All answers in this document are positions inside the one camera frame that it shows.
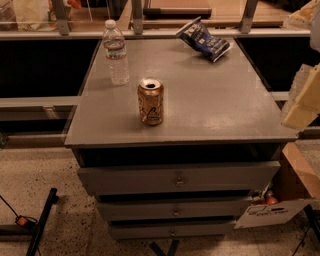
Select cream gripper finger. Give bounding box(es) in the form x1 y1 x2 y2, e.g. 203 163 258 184
281 64 320 130

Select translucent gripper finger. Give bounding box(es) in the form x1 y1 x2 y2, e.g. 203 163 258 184
282 64 312 117

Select clear plastic water bottle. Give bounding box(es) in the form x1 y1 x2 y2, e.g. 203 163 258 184
102 19 129 85

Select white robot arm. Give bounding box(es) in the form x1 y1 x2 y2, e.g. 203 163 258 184
281 0 320 130

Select red bottle in box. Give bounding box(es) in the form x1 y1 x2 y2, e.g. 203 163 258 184
264 190 278 205

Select cardboard box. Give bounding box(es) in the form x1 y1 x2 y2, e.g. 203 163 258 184
235 143 320 229

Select blue chip bag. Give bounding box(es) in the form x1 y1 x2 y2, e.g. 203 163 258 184
176 17 232 62

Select middle grey drawer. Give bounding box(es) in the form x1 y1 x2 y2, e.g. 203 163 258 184
97 197 250 221

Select grey drawer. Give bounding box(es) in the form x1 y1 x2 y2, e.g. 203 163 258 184
78 161 280 195
108 220 236 240
97 197 250 221

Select grey drawer cabinet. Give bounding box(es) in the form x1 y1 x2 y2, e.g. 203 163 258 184
65 39 296 227

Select gold soda can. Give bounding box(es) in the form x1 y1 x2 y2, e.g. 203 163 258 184
137 78 164 125

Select bottom grey drawer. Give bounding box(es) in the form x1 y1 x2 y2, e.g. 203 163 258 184
108 220 236 240

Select top grey drawer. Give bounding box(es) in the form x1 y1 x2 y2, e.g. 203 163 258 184
78 161 280 195

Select black floor stand leg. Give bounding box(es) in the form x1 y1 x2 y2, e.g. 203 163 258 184
26 188 59 256

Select grey metal railing frame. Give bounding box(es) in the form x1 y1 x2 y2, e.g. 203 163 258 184
0 0 320 148

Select orange cable clip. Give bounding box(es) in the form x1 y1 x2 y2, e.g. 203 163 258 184
15 215 37 229

